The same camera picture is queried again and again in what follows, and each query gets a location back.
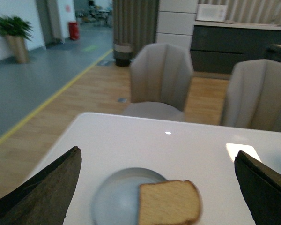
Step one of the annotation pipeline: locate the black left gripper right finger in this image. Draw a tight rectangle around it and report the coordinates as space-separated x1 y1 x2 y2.
234 151 281 225

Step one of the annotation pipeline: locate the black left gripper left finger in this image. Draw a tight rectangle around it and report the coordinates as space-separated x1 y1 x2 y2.
0 146 81 225

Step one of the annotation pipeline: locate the light blue round plate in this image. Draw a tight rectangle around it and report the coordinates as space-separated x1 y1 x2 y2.
91 167 166 225

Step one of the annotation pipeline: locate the brown bread slice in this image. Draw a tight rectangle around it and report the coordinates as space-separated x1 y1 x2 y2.
138 180 202 225

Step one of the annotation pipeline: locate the beige chair right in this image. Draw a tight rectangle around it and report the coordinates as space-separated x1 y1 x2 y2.
220 59 281 132

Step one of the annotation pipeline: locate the beige chair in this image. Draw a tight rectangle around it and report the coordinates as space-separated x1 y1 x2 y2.
122 43 193 122
220 59 281 132

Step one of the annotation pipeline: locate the dark grey counter cabinet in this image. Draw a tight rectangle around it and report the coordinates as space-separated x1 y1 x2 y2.
190 24 281 74

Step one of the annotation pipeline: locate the beige chair left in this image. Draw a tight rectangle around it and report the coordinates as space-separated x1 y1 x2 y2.
122 43 193 122

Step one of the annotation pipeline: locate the red fire extinguisher box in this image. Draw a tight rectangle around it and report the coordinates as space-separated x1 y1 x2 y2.
68 22 80 40

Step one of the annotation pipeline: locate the green potted plant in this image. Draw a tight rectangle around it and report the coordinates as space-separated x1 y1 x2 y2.
0 15 32 64

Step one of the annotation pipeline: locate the white microwave oven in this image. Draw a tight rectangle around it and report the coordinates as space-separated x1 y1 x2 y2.
196 4 228 22

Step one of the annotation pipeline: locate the grey striped pillar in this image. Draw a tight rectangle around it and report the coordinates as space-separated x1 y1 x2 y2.
112 0 159 67

